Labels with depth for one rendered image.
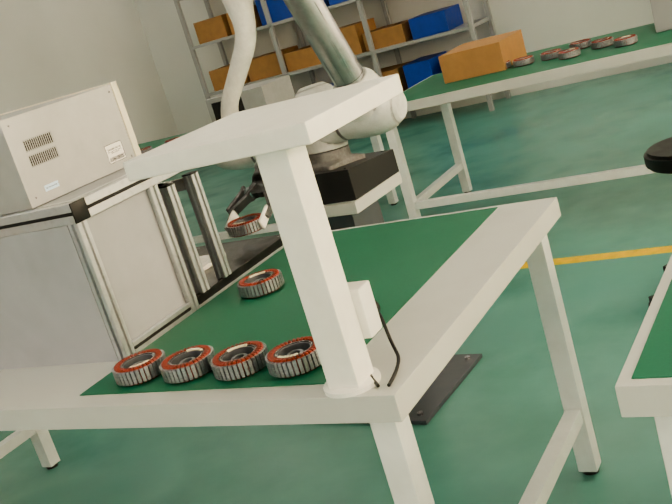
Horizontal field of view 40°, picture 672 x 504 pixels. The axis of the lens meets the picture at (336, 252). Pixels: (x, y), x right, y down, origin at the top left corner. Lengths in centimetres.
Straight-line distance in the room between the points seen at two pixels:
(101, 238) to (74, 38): 817
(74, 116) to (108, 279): 43
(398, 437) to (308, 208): 42
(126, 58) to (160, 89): 58
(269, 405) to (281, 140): 49
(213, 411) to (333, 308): 35
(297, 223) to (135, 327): 77
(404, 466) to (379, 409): 13
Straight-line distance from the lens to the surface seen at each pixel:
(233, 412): 170
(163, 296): 223
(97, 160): 231
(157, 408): 181
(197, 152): 151
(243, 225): 261
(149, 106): 1080
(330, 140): 303
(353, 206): 293
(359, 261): 226
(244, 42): 282
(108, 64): 1048
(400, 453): 161
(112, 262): 212
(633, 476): 259
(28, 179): 216
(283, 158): 145
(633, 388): 137
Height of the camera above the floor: 137
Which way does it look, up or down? 15 degrees down
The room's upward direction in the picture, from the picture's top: 17 degrees counter-clockwise
